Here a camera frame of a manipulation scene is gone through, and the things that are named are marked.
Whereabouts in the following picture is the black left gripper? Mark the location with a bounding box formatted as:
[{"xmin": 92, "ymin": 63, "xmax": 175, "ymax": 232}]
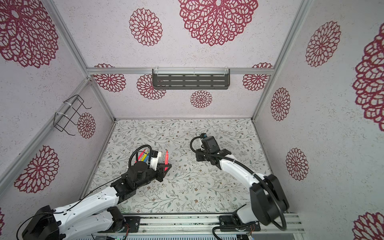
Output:
[{"xmin": 136, "ymin": 162, "xmax": 172, "ymax": 190}]

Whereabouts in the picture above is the pink highlighter pen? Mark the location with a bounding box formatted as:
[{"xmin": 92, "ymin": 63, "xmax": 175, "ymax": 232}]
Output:
[{"xmin": 165, "ymin": 150, "xmax": 169, "ymax": 165}]

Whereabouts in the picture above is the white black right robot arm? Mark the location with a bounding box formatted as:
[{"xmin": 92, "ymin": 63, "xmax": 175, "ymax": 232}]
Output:
[{"xmin": 190, "ymin": 134, "xmax": 290, "ymax": 231}]

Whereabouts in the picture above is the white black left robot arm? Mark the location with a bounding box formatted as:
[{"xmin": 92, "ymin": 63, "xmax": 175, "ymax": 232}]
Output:
[{"xmin": 16, "ymin": 162, "xmax": 172, "ymax": 240}]

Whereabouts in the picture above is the yellow highlighter pen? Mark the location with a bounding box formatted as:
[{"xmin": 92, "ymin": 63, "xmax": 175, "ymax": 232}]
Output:
[{"xmin": 141, "ymin": 153, "xmax": 149, "ymax": 162}]

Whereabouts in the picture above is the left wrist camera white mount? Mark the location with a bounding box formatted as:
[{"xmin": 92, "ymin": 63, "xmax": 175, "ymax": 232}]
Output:
[{"xmin": 148, "ymin": 151, "xmax": 162, "ymax": 171}]

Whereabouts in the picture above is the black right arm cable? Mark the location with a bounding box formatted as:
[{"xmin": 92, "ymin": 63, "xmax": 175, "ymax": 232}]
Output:
[{"xmin": 189, "ymin": 134, "xmax": 288, "ymax": 232}]

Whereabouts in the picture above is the dark grey wall shelf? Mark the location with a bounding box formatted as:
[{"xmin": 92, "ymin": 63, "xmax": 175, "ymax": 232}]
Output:
[{"xmin": 152, "ymin": 69, "xmax": 231, "ymax": 90}]

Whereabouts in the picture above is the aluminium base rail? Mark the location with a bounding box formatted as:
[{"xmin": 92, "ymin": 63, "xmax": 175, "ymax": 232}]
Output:
[{"xmin": 52, "ymin": 212, "xmax": 304, "ymax": 240}]

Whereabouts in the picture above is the black wire wall basket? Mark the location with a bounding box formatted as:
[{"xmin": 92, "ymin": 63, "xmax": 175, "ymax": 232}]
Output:
[{"xmin": 53, "ymin": 95, "xmax": 92, "ymax": 136}]

